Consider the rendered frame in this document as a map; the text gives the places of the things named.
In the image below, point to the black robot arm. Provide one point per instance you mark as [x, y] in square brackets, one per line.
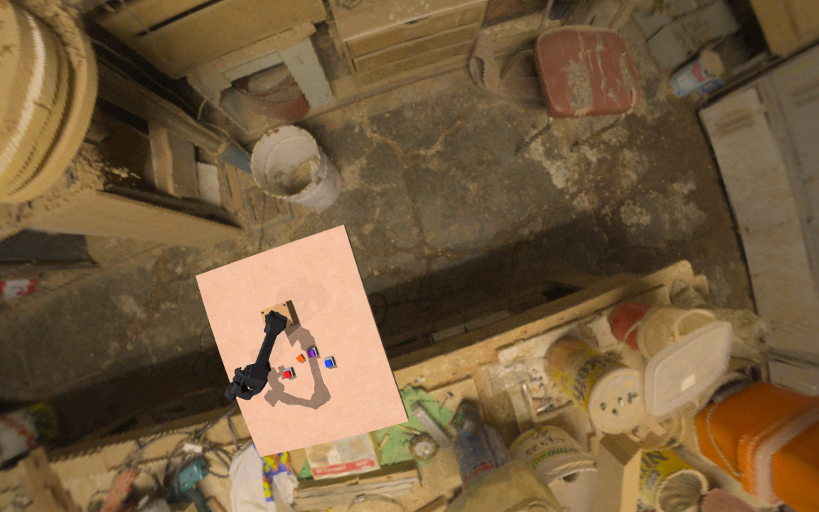
[256, 377]

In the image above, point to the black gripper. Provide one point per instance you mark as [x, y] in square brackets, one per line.
[237, 370]

